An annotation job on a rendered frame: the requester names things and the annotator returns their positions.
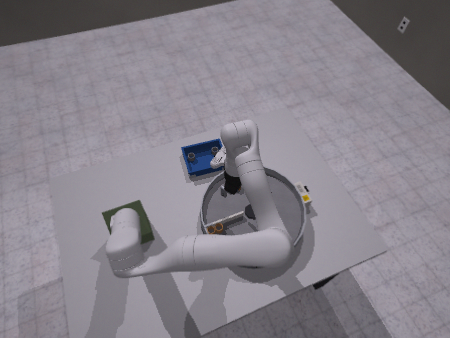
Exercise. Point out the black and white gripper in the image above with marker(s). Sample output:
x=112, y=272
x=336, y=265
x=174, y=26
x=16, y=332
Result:
x=232, y=183

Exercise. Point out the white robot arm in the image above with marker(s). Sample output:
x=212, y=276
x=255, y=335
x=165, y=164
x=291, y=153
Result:
x=271, y=248

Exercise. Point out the blue crate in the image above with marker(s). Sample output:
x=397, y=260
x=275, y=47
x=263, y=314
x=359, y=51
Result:
x=203, y=157

